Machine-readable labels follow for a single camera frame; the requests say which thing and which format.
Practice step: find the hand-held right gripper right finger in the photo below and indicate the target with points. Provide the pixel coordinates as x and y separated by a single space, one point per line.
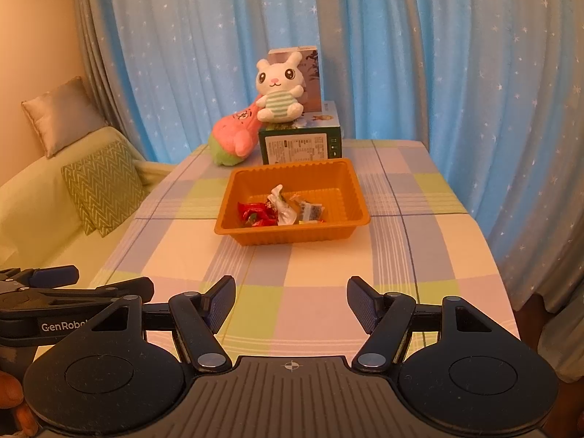
362 303

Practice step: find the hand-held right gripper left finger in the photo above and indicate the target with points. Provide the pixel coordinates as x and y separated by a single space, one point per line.
221 303

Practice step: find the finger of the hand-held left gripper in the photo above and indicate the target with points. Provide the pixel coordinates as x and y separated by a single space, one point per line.
132 289
54 276

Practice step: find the red white label snack packet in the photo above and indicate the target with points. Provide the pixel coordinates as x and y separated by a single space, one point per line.
251 210
262 221

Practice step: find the orange plastic tray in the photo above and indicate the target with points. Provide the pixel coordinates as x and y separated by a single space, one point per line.
296 232

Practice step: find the clear packet of dark sticks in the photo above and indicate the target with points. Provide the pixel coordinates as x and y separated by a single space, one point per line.
314 211

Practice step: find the long green snack packet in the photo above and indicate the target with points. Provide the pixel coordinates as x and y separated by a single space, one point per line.
284 210

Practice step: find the person's left hand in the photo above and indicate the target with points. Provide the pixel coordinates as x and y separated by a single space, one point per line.
9 392

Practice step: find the light green sofa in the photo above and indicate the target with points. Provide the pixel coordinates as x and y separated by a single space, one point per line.
27 219

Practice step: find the green zigzag pillow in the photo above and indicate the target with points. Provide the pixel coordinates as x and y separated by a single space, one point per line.
87 221
107 187

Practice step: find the plaid tablecloth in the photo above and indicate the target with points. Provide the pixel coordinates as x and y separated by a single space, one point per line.
410 237

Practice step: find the grey satin pillow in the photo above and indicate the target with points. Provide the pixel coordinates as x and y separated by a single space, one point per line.
64 114

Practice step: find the pink green star plush toy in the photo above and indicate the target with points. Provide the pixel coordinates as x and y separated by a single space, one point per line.
232 139

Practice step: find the dark green carton box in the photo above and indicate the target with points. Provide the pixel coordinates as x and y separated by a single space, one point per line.
296 146

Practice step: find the white bunny plush toy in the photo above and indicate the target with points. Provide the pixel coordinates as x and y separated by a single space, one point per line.
278 96

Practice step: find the beige printed box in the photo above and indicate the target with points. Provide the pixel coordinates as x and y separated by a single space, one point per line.
312 77

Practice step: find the blue grey star curtain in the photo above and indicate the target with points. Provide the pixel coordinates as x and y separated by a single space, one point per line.
182 54
456 77

